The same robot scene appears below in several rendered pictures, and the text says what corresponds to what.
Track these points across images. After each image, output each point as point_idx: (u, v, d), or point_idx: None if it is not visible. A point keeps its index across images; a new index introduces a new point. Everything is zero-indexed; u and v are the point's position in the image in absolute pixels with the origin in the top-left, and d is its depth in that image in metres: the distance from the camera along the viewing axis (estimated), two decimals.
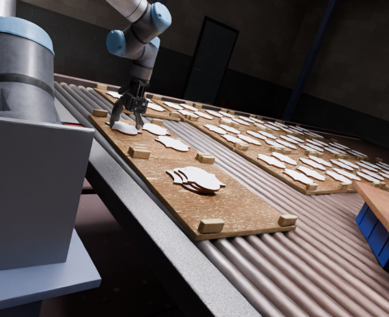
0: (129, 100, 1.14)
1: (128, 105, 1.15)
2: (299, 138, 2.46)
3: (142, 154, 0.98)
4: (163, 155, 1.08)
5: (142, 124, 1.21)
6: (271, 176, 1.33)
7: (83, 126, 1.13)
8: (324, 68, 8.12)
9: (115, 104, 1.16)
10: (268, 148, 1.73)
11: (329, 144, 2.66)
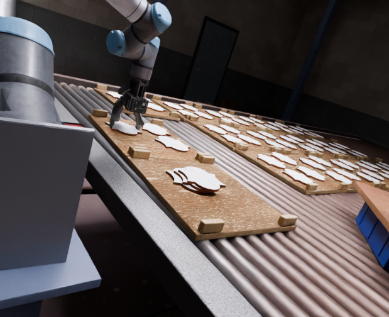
0: (129, 100, 1.14)
1: (128, 105, 1.15)
2: (299, 138, 2.46)
3: (142, 154, 0.98)
4: (163, 155, 1.08)
5: (142, 124, 1.21)
6: (271, 176, 1.33)
7: (83, 126, 1.13)
8: (324, 68, 8.12)
9: (115, 104, 1.16)
10: (268, 148, 1.73)
11: (329, 144, 2.66)
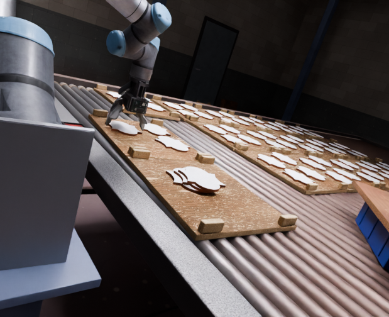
0: (129, 100, 1.14)
1: (128, 105, 1.15)
2: (299, 138, 2.46)
3: (142, 154, 0.98)
4: (163, 155, 1.08)
5: (146, 122, 1.21)
6: (271, 176, 1.33)
7: (83, 126, 1.13)
8: (324, 68, 8.12)
9: (115, 102, 1.15)
10: (268, 148, 1.73)
11: (329, 144, 2.66)
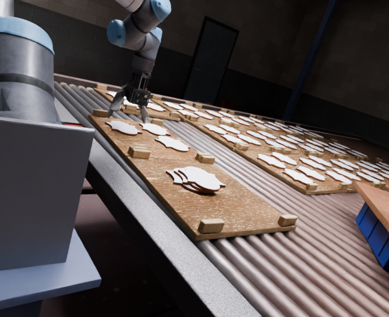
0: (131, 92, 1.14)
1: (130, 98, 1.14)
2: (299, 138, 2.46)
3: (142, 154, 0.98)
4: (163, 155, 1.08)
5: (147, 115, 1.21)
6: (271, 176, 1.33)
7: (83, 126, 1.13)
8: (324, 68, 8.12)
9: (116, 94, 1.15)
10: (268, 148, 1.73)
11: (329, 144, 2.66)
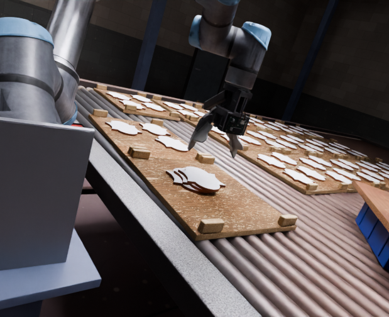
0: (223, 117, 0.82)
1: (220, 124, 0.83)
2: (299, 138, 2.46)
3: (142, 154, 0.98)
4: (163, 155, 1.08)
5: (241, 148, 0.88)
6: (271, 176, 1.33)
7: (83, 126, 1.13)
8: (324, 68, 8.12)
9: (202, 119, 0.84)
10: (268, 148, 1.73)
11: (329, 144, 2.66)
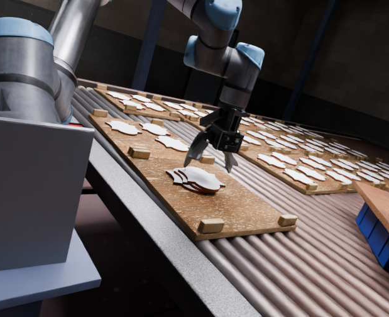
0: (218, 135, 0.84)
1: (215, 142, 0.84)
2: (299, 138, 2.46)
3: (142, 154, 0.98)
4: (163, 155, 1.08)
5: (235, 164, 0.89)
6: (271, 176, 1.33)
7: (83, 126, 1.13)
8: (324, 68, 8.12)
9: (197, 137, 0.86)
10: (268, 148, 1.73)
11: (329, 144, 2.66)
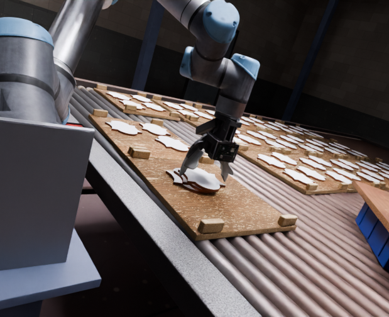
0: (213, 144, 0.84)
1: (211, 151, 0.85)
2: (299, 138, 2.46)
3: (142, 154, 0.98)
4: (163, 155, 1.08)
5: (231, 173, 0.90)
6: (271, 176, 1.33)
7: (83, 126, 1.13)
8: (324, 68, 8.12)
9: (193, 146, 0.86)
10: (268, 148, 1.73)
11: (329, 144, 2.66)
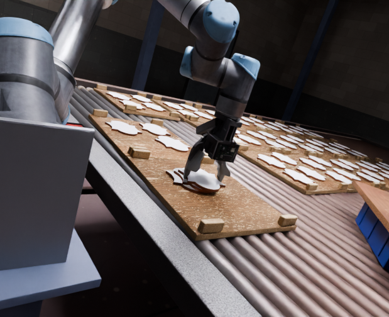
0: (213, 144, 0.84)
1: (211, 151, 0.85)
2: (299, 138, 2.46)
3: (142, 154, 0.98)
4: (163, 155, 1.08)
5: (228, 175, 0.90)
6: (271, 176, 1.33)
7: (83, 126, 1.13)
8: (324, 68, 8.12)
9: (193, 148, 0.87)
10: (268, 148, 1.73)
11: (329, 144, 2.66)
